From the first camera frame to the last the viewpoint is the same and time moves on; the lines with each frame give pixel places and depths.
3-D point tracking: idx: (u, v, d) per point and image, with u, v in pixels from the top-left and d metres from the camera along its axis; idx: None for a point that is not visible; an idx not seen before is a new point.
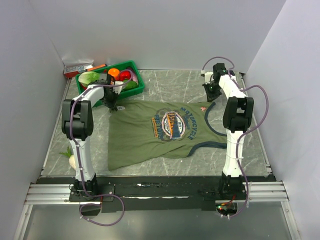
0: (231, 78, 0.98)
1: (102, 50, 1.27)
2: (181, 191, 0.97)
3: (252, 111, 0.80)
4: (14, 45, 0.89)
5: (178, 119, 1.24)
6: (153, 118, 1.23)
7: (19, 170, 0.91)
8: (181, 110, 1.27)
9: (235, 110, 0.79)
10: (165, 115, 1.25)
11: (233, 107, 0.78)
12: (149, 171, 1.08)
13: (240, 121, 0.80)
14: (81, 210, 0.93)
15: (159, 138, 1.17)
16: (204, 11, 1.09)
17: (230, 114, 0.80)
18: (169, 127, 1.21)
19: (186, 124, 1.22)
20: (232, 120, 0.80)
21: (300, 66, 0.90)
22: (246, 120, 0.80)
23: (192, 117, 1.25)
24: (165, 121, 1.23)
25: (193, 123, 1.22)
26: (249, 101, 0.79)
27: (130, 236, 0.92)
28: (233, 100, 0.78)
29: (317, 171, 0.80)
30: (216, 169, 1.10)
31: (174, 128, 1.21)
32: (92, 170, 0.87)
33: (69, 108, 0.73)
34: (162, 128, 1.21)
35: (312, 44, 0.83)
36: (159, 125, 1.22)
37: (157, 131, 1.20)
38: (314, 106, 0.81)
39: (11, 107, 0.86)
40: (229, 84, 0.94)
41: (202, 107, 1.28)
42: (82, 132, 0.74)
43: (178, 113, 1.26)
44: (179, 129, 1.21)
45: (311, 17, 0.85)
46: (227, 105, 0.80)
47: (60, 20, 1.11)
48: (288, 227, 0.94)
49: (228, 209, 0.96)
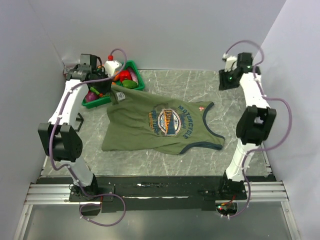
0: (256, 79, 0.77)
1: (102, 50, 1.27)
2: (181, 191, 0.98)
3: (272, 124, 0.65)
4: (15, 45, 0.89)
5: (175, 117, 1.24)
6: (150, 113, 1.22)
7: (19, 170, 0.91)
8: (179, 108, 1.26)
9: (252, 121, 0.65)
10: (162, 112, 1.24)
11: (249, 118, 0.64)
12: (149, 171, 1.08)
13: (256, 134, 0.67)
14: (81, 210, 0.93)
15: (155, 132, 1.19)
16: (204, 11, 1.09)
17: (245, 126, 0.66)
18: (165, 123, 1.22)
19: (183, 123, 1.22)
20: (247, 132, 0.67)
21: (300, 66, 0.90)
22: (263, 133, 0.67)
23: (189, 115, 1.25)
24: (162, 118, 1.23)
25: (190, 123, 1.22)
26: (271, 114, 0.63)
27: (130, 236, 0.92)
28: (251, 110, 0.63)
29: (317, 171, 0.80)
30: (216, 169, 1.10)
31: (170, 125, 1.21)
32: (89, 175, 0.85)
33: (48, 132, 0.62)
34: (158, 124, 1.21)
35: (312, 44, 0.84)
36: (155, 120, 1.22)
37: (153, 126, 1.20)
38: (314, 106, 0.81)
39: (12, 107, 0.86)
40: (251, 88, 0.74)
41: (201, 107, 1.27)
42: (70, 155, 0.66)
43: (176, 111, 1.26)
44: (175, 126, 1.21)
45: (310, 17, 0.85)
46: (244, 114, 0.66)
47: (60, 20, 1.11)
48: (288, 227, 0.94)
49: (228, 209, 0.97)
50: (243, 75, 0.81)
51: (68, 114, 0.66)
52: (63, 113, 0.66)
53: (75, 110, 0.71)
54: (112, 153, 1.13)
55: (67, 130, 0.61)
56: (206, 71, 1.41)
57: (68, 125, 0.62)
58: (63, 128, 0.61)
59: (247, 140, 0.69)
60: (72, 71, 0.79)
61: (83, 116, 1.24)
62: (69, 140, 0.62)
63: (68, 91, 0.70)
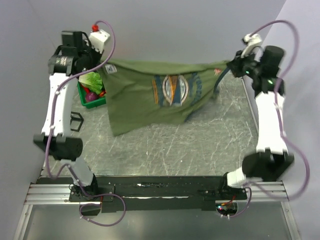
0: (277, 105, 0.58)
1: None
2: (181, 191, 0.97)
3: (277, 171, 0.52)
4: (15, 45, 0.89)
5: (182, 83, 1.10)
6: (154, 81, 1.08)
7: (19, 170, 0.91)
8: (192, 75, 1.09)
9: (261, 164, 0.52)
10: (167, 76, 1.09)
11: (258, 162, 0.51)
12: (156, 143, 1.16)
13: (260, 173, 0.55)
14: (81, 210, 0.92)
15: (159, 104, 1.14)
16: (203, 11, 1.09)
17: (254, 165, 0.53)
18: (170, 91, 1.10)
19: (190, 89, 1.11)
20: (255, 174, 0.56)
21: (295, 68, 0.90)
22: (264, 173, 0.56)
23: (199, 80, 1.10)
24: (167, 83, 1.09)
25: (197, 89, 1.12)
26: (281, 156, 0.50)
27: (130, 236, 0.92)
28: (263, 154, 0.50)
29: (316, 171, 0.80)
30: (216, 169, 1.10)
31: (177, 92, 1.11)
32: (89, 175, 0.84)
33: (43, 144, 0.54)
34: (162, 91, 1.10)
35: (306, 45, 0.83)
36: (160, 89, 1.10)
37: (157, 94, 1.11)
38: (314, 107, 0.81)
39: (12, 108, 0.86)
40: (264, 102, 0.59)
41: (216, 69, 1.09)
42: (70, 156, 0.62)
43: (183, 74, 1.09)
44: (181, 94, 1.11)
45: (306, 17, 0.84)
46: (256, 152, 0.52)
47: (60, 20, 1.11)
48: (288, 227, 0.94)
49: (228, 209, 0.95)
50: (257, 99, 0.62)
51: (61, 121, 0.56)
52: (55, 122, 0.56)
53: (68, 110, 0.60)
54: (112, 153, 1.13)
55: (64, 139, 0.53)
56: None
57: (64, 137, 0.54)
58: (59, 139, 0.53)
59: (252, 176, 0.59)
60: (55, 59, 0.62)
61: (83, 116, 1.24)
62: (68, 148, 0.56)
63: (55, 93, 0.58)
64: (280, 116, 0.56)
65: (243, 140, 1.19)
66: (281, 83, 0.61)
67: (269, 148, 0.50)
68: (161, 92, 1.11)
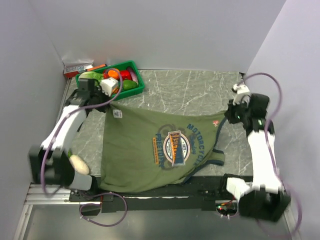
0: (269, 143, 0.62)
1: (102, 50, 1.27)
2: (181, 192, 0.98)
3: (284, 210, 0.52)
4: (15, 44, 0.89)
5: (183, 141, 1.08)
6: (154, 137, 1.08)
7: (19, 170, 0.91)
8: (187, 127, 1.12)
9: (257, 206, 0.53)
10: (168, 135, 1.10)
11: (252, 201, 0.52)
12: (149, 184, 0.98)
13: (264, 217, 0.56)
14: (81, 210, 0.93)
15: (160, 166, 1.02)
16: (203, 11, 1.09)
17: (246, 205, 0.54)
18: (171, 151, 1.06)
19: (192, 146, 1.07)
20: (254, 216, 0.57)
21: (299, 67, 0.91)
22: (270, 218, 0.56)
23: (200, 136, 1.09)
24: (168, 143, 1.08)
25: (200, 146, 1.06)
26: (283, 201, 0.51)
27: (131, 236, 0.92)
28: (257, 194, 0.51)
29: (316, 171, 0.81)
30: (216, 169, 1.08)
31: (178, 151, 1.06)
32: (89, 178, 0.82)
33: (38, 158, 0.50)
34: (163, 151, 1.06)
35: (312, 43, 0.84)
36: (160, 148, 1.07)
37: (158, 156, 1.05)
38: (315, 107, 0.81)
39: (12, 108, 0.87)
40: (261, 151, 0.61)
41: (215, 121, 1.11)
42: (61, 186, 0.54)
43: (184, 133, 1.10)
44: (183, 153, 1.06)
45: (310, 16, 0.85)
46: (250, 192, 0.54)
47: (60, 20, 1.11)
48: (288, 227, 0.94)
49: (228, 209, 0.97)
50: (252, 134, 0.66)
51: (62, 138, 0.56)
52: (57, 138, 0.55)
53: (71, 136, 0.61)
54: None
55: (60, 155, 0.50)
56: (206, 71, 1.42)
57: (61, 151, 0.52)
58: (55, 152, 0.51)
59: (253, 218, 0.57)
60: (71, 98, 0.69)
61: None
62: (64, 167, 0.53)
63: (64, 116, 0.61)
64: (272, 155, 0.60)
65: (243, 141, 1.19)
66: (270, 122, 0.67)
67: (263, 186, 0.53)
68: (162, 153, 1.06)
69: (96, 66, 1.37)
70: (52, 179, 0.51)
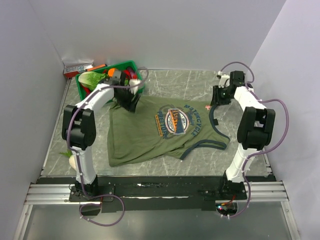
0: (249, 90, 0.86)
1: (102, 50, 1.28)
2: (181, 191, 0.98)
3: (273, 125, 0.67)
4: (14, 44, 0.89)
5: (182, 116, 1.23)
6: (156, 115, 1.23)
7: (19, 170, 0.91)
8: (185, 107, 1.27)
9: (253, 122, 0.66)
10: (168, 112, 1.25)
11: (247, 115, 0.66)
12: (149, 171, 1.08)
13: (259, 138, 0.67)
14: (81, 210, 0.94)
15: (164, 137, 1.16)
16: (204, 11, 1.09)
17: (246, 128, 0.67)
18: (172, 124, 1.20)
19: (190, 120, 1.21)
20: (248, 134, 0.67)
21: (299, 66, 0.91)
22: (266, 135, 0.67)
23: (196, 113, 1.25)
24: (169, 118, 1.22)
25: (197, 119, 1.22)
26: (270, 113, 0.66)
27: (130, 236, 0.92)
28: (250, 110, 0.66)
29: (316, 170, 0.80)
30: (216, 169, 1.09)
31: (178, 124, 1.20)
32: (92, 173, 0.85)
33: (71, 114, 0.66)
34: (166, 126, 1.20)
35: (312, 43, 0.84)
36: (163, 123, 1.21)
37: (162, 129, 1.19)
38: (314, 107, 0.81)
39: (12, 107, 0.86)
40: (244, 96, 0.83)
41: (208, 105, 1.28)
42: (82, 143, 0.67)
43: (182, 110, 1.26)
44: (183, 125, 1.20)
45: (310, 16, 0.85)
46: (244, 115, 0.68)
47: (60, 20, 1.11)
48: (288, 227, 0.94)
49: (228, 209, 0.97)
50: (238, 88, 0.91)
51: (93, 104, 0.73)
52: (89, 102, 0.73)
53: (98, 105, 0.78)
54: None
55: (88, 114, 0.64)
56: (206, 71, 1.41)
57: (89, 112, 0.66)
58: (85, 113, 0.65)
59: (246, 151, 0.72)
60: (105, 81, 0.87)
61: None
62: (87, 125, 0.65)
63: (98, 89, 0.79)
64: (254, 94, 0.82)
65: None
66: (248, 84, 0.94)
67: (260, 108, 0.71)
68: (165, 127, 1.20)
69: (96, 66, 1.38)
70: (78, 133, 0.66)
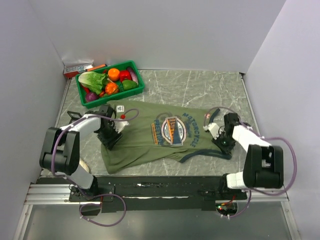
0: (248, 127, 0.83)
1: (101, 50, 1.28)
2: (181, 192, 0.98)
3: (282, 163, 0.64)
4: (14, 44, 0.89)
5: (179, 125, 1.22)
6: (153, 124, 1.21)
7: (19, 170, 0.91)
8: (183, 115, 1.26)
9: (259, 162, 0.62)
10: (165, 120, 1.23)
11: (253, 155, 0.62)
12: (149, 171, 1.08)
13: (269, 179, 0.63)
14: (81, 210, 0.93)
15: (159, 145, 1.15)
16: (204, 11, 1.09)
17: (255, 169, 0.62)
18: (169, 134, 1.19)
19: (188, 131, 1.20)
20: (258, 176, 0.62)
21: (300, 67, 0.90)
22: (276, 176, 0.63)
23: (194, 123, 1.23)
24: (166, 126, 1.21)
25: (195, 131, 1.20)
26: (277, 151, 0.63)
27: (131, 236, 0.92)
28: (255, 148, 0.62)
29: (316, 171, 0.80)
30: (216, 169, 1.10)
31: (175, 134, 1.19)
32: (87, 180, 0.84)
33: (54, 136, 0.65)
34: (161, 134, 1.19)
35: (312, 43, 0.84)
36: (159, 131, 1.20)
37: (157, 138, 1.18)
38: (315, 106, 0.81)
39: (12, 107, 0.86)
40: (245, 135, 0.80)
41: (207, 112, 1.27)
42: (64, 170, 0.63)
43: (180, 118, 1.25)
44: (180, 136, 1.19)
45: (311, 16, 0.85)
46: (249, 155, 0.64)
47: (60, 20, 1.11)
48: (288, 227, 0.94)
49: (228, 209, 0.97)
50: (236, 127, 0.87)
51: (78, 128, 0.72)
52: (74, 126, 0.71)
53: (83, 132, 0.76)
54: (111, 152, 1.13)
55: (74, 135, 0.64)
56: (206, 71, 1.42)
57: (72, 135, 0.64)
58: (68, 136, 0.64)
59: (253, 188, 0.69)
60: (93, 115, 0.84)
61: None
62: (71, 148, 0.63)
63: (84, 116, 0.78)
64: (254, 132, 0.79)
65: None
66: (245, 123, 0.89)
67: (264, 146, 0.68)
68: (161, 135, 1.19)
69: (96, 66, 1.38)
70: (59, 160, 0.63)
